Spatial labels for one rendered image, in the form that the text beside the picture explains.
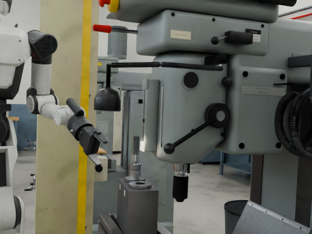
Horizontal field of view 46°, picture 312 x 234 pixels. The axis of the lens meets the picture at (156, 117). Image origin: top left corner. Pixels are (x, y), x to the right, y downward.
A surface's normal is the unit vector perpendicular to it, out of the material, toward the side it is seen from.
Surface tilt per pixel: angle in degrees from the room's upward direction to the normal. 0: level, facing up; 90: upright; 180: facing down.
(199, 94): 90
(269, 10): 90
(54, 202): 90
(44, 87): 103
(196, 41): 90
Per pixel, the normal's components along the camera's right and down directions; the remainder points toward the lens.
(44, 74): 0.66, 0.29
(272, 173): -0.93, -0.02
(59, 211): 0.36, 0.07
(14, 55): 0.63, 0.07
